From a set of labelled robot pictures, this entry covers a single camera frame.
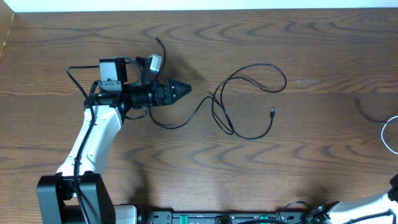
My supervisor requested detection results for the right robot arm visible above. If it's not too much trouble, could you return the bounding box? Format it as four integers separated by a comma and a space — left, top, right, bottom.
303, 175, 397, 224

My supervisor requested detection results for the left camera cable black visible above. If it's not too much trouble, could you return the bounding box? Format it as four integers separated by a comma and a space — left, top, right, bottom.
66, 64, 102, 224

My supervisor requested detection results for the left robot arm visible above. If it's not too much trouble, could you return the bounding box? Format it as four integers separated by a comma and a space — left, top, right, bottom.
37, 55, 192, 223

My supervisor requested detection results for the cardboard panel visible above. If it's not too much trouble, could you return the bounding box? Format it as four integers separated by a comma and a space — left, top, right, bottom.
0, 0, 15, 57

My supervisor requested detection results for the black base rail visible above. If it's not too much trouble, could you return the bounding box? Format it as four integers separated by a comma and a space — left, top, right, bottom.
114, 203, 312, 224

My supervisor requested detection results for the white usb cable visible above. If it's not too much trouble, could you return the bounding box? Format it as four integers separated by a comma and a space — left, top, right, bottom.
380, 115, 398, 156

